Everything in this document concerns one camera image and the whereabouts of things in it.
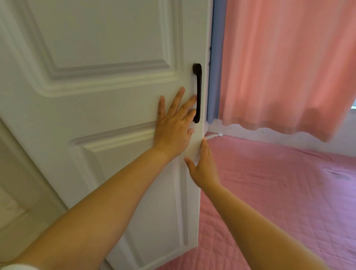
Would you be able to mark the white panelled wardrobe door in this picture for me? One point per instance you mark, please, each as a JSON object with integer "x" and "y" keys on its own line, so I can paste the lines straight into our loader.
{"x": 105, "y": 83}

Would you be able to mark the person's left thumb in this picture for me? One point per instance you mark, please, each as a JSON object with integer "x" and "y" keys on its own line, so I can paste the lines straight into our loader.
{"x": 190, "y": 132}

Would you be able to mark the person's left middle finger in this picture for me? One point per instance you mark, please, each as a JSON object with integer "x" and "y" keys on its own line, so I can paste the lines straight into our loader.
{"x": 189, "y": 103}

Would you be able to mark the person's right hand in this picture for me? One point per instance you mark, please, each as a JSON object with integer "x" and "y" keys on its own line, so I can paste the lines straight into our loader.
{"x": 204, "y": 172}

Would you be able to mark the white sleeve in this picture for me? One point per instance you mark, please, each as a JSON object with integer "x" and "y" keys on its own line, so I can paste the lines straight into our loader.
{"x": 19, "y": 267}

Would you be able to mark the person's right thumb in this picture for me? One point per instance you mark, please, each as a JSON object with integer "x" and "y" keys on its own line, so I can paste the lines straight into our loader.
{"x": 190, "y": 165}

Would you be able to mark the person's right forearm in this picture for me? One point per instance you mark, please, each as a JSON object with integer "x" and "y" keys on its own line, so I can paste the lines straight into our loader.
{"x": 261, "y": 233}

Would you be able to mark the person's left hand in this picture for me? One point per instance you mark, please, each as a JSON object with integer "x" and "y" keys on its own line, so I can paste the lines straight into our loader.
{"x": 171, "y": 130}

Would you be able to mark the pink quilted bed cover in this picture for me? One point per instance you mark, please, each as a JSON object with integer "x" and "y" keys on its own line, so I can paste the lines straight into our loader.
{"x": 278, "y": 189}

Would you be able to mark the blue curtain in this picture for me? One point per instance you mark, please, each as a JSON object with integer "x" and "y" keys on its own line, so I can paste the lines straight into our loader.
{"x": 216, "y": 61}

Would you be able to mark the white cabinet panel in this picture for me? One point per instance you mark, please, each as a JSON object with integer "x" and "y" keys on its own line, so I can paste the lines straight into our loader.
{"x": 19, "y": 194}

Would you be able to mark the person's left little finger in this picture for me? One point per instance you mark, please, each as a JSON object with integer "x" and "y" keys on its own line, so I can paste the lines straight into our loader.
{"x": 161, "y": 107}

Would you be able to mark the pink curtain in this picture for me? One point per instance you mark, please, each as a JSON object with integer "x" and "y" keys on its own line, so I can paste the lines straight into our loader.
{"x": 286, "y": 64}

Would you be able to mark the person's left forearm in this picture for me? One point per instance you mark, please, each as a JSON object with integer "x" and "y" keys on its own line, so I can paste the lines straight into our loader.
{"x": 91, "y": 211}

